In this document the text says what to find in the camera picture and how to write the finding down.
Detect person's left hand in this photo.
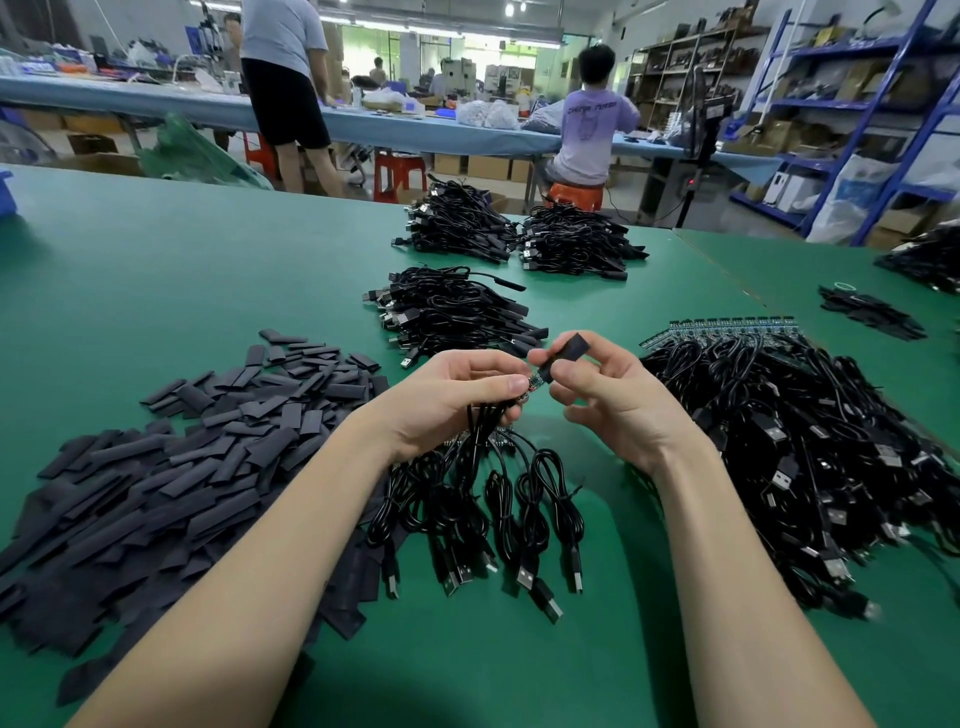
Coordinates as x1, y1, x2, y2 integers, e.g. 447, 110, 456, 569
352, 348, 534, 467

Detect person's right hand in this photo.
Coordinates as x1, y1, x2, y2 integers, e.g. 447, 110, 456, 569
528, 330, 714, 482

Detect black sleeve piece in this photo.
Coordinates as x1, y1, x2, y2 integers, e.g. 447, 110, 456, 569
528, 331, 593, 389

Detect black usb cable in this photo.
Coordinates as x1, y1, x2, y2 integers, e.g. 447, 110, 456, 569
487, 367, 545, 452

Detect heap of finished black cables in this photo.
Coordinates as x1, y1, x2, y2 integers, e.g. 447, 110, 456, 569
364, 265, 551, 371

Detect joined bunch of black cables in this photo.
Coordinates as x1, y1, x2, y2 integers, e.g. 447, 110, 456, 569
360, 405, 590, 627

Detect bundle of black cables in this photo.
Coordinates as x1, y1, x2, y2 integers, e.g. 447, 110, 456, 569
391, 175, 521, 266
514, 199, 651, 282

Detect large pile of black cables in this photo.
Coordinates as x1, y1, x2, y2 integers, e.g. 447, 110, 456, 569
642, 327, 960, 621

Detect small bundle of cables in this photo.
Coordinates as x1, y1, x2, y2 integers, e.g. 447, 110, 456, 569
817, 282, 929, 342

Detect pile of black sleeve strips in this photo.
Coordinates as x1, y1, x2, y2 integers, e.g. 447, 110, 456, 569
0, 328, 392, 707

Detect huge heap of black cables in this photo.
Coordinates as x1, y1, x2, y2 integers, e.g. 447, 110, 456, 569
877, 222, 960, 296

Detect person's left forearm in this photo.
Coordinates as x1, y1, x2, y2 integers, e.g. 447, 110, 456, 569
67, 427, 414, 728

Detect person's right forearm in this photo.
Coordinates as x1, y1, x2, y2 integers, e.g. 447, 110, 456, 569
652, 442, 875, 728

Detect orange plastic stool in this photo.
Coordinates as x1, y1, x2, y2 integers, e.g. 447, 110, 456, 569
546, 180, 606, 213

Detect black tripod stand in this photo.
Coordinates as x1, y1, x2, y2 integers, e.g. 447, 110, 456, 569
642, 67, 740, 230

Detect white plastic bag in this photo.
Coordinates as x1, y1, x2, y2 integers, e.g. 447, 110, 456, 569
807, 153, 899, 246

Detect green plastic bag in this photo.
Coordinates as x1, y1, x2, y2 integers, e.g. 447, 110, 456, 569
138, 114, 275, 189

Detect dark storage shelf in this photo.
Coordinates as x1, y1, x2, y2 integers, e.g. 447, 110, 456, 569
627, 6, 770, 134

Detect blue metal shelving rack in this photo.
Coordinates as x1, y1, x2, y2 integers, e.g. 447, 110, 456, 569
727, 0, 960, 249

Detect open cardboard box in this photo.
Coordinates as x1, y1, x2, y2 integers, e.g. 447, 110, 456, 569
48, 150, 144, 177

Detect long blue work table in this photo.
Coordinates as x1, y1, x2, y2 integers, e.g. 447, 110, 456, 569
0, 75, 785, 167

